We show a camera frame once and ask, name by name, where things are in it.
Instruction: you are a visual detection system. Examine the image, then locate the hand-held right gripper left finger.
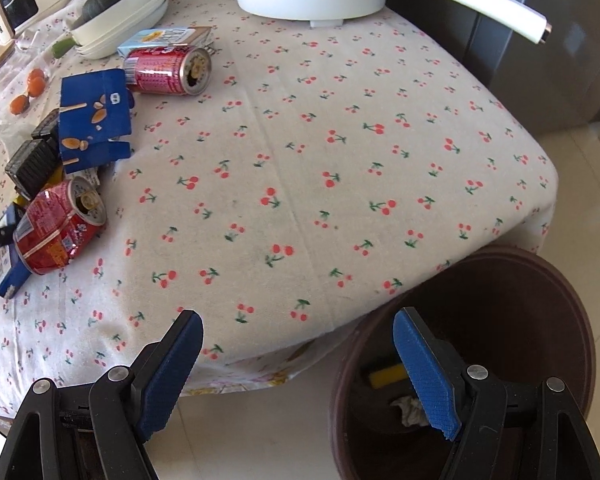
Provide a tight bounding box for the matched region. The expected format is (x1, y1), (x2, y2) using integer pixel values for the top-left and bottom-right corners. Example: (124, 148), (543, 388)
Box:
(0, 309), (204, 480)

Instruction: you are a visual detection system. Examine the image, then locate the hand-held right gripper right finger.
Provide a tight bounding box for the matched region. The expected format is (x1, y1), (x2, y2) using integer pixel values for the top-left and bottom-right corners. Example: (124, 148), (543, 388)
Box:
(392, 306), (600, 480)

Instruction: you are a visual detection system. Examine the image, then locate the crushed red drink can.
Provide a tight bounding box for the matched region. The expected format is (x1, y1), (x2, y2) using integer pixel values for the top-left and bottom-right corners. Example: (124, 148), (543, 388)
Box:
(12, 175), (108, 277)

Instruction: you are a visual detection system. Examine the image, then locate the brown plastic trash bin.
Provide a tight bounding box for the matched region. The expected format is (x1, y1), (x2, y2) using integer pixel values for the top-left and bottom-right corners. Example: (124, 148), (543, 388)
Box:
(328, 246), (597, 480)

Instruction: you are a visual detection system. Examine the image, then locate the light blue milk carton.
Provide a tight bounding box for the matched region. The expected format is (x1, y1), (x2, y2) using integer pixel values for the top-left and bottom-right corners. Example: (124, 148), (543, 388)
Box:
(117, 26), (213, 58)

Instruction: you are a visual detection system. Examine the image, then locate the white crumpled tissue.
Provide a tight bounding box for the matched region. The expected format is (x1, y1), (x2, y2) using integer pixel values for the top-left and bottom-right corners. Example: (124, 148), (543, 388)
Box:
(390, 395), (431, 428)

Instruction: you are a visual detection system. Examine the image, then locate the yellow wrapper piece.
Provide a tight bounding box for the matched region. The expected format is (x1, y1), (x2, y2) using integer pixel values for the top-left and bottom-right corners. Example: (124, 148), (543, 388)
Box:
(370, 366), (408, 390)

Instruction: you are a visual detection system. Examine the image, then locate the blue cardboard piece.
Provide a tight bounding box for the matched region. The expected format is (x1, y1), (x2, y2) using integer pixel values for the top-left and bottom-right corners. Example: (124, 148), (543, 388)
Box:
(0, 256), (32, 301)

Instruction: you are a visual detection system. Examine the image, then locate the black ribbed block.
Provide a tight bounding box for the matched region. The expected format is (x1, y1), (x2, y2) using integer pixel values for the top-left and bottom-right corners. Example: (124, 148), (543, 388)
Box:
(30, 109), (61, 141)
(4, 139), (61, 201)

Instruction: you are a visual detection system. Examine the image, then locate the blue snack box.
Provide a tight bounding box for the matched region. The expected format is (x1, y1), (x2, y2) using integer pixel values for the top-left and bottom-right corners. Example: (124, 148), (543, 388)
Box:
(57, 70), (135, 171)

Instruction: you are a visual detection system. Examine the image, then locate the white ceramic plate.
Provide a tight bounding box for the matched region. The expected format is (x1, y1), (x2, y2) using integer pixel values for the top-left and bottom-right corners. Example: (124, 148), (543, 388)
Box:
(79, 0), (170, 59)

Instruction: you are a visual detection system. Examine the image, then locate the cherry print tablecloth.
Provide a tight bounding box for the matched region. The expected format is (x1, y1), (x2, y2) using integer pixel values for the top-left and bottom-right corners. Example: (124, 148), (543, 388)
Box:
(0, 0), (561, 416)

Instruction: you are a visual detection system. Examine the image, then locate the grey refrigerator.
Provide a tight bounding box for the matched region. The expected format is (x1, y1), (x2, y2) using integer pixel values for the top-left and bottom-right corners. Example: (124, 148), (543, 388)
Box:
(387, 0), (600, 133)

